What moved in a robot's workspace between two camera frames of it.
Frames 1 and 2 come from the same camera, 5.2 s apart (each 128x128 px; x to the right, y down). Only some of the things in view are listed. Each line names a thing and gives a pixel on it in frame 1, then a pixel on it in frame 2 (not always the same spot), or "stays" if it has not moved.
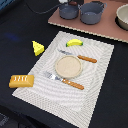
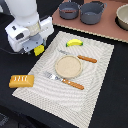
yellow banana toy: x=74 y=41 stays
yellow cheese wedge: x=37 y=48 stays
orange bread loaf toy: x=19 y=81 stays
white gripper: x=79 y=2 to x=23 y=39
